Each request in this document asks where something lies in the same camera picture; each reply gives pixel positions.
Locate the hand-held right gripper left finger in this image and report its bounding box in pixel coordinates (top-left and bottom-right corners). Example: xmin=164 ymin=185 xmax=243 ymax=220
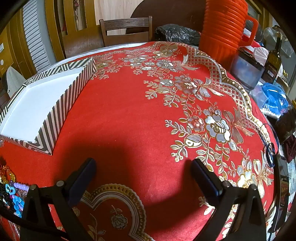
xmin=20 ymin=158 xmax=97 ymax=241

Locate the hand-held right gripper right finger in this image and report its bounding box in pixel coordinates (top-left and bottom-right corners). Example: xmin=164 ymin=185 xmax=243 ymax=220
xmin=190 ymin=158 xmax=267 ymax=241

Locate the purple bead bracelet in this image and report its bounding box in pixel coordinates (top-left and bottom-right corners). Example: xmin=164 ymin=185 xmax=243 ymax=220
xmin=13 ymin=182 xmax=30 ymax=192

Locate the blue bead bracelet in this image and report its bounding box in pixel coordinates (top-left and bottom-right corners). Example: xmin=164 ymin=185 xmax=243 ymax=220
xmin=11 ymin=196 xmax=25 ymax=218

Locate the multicolour bracelet with heart charm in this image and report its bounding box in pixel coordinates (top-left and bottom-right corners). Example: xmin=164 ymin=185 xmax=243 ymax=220
xmin=0 ymin=163 xmax=17 ymax=195

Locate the striped cardboard box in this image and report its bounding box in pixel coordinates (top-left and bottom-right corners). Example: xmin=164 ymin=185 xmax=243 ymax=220
xmin=0 ymin=57 xmax=97 ymax=155

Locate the red floral tablecloth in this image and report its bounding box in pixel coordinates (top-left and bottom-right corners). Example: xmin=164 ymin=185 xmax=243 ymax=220
xmin=0 ymin=41 xmax=281 ymax=241

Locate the dark brown container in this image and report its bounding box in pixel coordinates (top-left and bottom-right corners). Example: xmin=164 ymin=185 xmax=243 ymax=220
xmin=275 ymin=109 xmax=296 ymax=144

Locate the blue plastic bag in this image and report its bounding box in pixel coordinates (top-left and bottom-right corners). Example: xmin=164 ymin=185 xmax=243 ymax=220
xmin=261 ymin=83 xmax=289 ymax=116

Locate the white padded board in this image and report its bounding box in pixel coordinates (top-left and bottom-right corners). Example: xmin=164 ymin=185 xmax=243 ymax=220
xmin=6 ymin=67 xmax=26 ymax=98

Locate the dark glass bottle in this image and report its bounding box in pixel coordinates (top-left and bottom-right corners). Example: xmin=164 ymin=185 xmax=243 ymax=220
xmin=261 ymin=32 xmax=283 ymax=84

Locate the white pleated paper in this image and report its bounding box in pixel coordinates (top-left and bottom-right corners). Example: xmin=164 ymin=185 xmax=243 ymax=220
xmin=253 ymin=47 xmax=269 ymax=63

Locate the stack of orange plastic pitchers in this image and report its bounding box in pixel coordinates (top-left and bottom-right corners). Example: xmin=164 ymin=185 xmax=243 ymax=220
xmin=198 ymin=0 xmax=259 ymax=70

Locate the black plastic bag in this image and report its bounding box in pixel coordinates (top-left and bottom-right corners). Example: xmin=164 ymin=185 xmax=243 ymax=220
xmin=154 ymin=24 xmax=201 ymax=47

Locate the dark wooden chair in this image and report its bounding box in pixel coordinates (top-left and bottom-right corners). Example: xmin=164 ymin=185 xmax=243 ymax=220
xmin=99 ymin=16 xmax=153 ymax=47

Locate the white louvered door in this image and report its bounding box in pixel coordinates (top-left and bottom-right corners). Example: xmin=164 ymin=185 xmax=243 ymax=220
xmin=22 ymin=0 xmax=51 ymax=72

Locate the dark round wooden board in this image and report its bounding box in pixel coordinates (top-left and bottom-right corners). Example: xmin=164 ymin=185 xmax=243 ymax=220
xmin=129 ymin=0 xmax=206 ymax=35

